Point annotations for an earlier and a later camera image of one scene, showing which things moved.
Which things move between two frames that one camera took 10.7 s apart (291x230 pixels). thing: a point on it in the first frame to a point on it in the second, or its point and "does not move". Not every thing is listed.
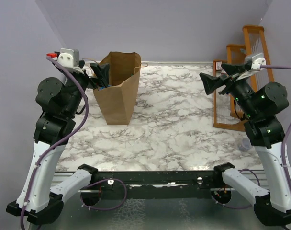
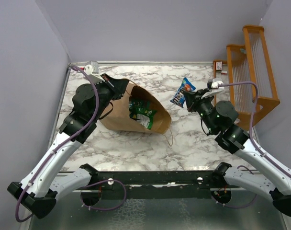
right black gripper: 211,82 to 193,99
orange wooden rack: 255,49 does not move
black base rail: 155,184 does not move
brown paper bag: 116,101 to 117,116
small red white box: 218,65 does not move
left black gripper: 101,73 to 117,86
